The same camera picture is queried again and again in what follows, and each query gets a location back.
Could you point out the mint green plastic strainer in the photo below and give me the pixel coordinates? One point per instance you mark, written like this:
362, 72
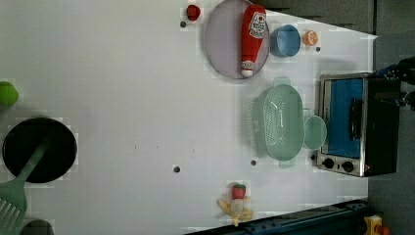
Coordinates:
275, 124

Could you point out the toy strawberry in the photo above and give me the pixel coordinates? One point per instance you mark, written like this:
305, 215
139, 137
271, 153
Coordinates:
238, 191

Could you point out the grey round plate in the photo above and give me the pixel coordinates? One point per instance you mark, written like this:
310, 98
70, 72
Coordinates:
223, 39

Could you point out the toy banana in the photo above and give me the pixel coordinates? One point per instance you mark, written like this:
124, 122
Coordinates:
237, 210

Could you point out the small red toy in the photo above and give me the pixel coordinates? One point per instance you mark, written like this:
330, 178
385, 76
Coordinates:
193, 12

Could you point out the mint green mug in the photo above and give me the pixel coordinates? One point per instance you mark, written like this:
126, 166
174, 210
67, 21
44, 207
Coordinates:
315, 130

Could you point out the blue cup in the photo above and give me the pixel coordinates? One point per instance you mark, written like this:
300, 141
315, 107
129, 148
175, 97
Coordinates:
285, 41

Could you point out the red plush ketchup bottle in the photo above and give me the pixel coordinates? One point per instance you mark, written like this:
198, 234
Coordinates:
252, 34

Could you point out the orange toy fruit half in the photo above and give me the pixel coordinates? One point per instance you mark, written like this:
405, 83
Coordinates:
310, 38

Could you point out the silver toaster oven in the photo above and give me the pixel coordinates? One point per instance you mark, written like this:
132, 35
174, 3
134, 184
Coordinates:
362, 118

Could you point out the black round pan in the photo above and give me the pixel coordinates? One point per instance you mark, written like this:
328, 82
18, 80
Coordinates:
23, 139

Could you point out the yellow orange toy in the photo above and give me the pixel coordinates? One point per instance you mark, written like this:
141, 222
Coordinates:
375, 226

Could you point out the green toy ball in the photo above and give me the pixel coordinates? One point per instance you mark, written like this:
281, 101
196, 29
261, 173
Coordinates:
9, 95

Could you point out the dark grey round object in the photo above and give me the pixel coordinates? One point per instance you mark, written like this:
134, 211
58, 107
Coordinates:
37, 227

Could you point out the green plastic spatula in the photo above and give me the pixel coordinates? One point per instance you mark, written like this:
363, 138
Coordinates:
12, 195

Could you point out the blue metal frame rail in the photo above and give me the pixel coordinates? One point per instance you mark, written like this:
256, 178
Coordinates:
338, 219

